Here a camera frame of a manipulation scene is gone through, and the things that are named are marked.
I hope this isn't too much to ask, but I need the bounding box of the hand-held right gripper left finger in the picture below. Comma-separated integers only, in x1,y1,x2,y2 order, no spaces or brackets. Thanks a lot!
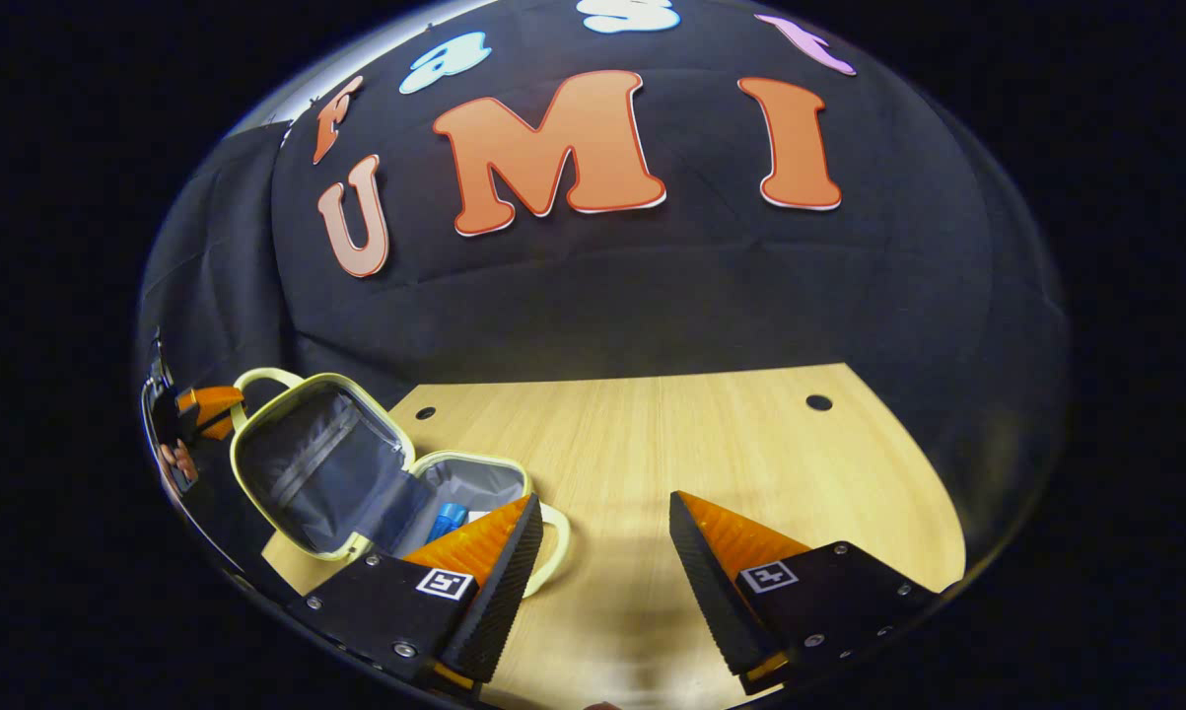
292,493,544,691

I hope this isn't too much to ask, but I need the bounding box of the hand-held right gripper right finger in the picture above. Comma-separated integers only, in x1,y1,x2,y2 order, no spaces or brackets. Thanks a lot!
669,490,948,694

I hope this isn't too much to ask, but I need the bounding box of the blue glass bottle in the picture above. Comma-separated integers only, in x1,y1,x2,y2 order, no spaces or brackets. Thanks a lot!
425,503,469,543

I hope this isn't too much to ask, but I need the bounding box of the pale yellow suitcase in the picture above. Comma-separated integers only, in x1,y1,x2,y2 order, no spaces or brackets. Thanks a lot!
230,368,572,600

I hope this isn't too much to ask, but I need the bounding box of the black backdrop cloth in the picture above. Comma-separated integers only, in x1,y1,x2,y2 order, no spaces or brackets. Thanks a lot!
137,0,1072,553

